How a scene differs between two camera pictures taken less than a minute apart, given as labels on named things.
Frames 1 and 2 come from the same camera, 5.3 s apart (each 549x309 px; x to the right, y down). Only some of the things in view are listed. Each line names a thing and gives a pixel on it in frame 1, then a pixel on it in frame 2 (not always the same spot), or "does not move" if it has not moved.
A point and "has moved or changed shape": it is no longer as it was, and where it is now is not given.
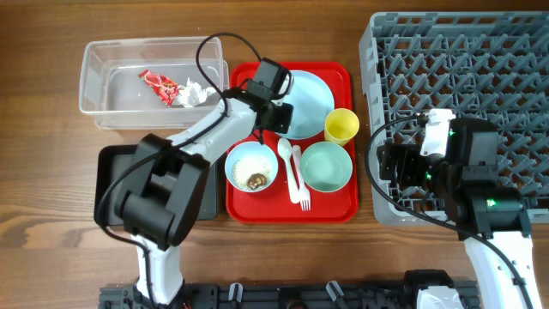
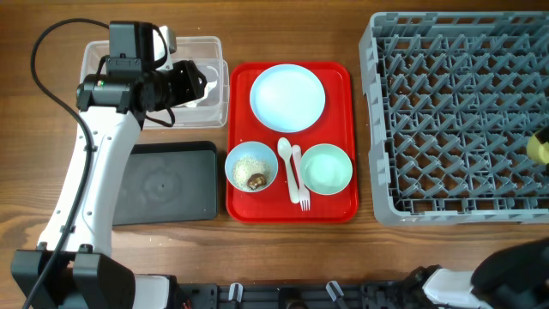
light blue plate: [313, 105] has moved or changed shape
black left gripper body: [280, 118] -> [178, 85]
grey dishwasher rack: [492, 66] does not move
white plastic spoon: [285, 149] does not move
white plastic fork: [304, 195] does not move
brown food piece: [256, 180] does not move
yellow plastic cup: [340, 125] -> [537, 151]
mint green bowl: [326, 166] does not move
